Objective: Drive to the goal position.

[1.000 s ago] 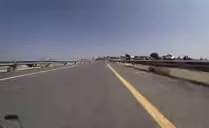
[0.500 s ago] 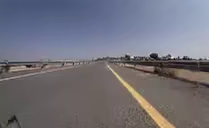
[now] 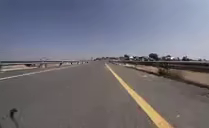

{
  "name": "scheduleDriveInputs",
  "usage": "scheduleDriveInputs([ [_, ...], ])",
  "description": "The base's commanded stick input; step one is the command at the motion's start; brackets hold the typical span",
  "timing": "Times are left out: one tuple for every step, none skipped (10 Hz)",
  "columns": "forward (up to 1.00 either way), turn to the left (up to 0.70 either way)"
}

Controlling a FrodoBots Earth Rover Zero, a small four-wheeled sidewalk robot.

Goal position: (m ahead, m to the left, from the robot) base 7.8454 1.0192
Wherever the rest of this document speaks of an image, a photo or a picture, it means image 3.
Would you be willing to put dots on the dry dirt verge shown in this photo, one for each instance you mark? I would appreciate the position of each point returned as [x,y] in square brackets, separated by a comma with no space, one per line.
[198,78]
[15,68]

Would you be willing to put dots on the robot's own part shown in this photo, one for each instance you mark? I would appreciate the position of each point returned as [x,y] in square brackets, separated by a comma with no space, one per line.
[13,111]

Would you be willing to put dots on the row of trees and buildings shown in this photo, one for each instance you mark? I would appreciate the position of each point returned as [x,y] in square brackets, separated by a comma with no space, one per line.
[153,56]

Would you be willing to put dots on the metal guardrail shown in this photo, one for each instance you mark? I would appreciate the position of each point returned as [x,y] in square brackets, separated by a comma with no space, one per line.
[178,62]
[18,62]

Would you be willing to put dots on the low dry bush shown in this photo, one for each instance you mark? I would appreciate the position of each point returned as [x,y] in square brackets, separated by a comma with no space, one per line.
[165,71]

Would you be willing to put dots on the white painted line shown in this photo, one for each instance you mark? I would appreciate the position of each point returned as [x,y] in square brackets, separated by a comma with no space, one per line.
[25,73]

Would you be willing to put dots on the grey asphalt road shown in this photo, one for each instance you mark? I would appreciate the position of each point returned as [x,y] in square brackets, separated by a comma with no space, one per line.
[78,96]

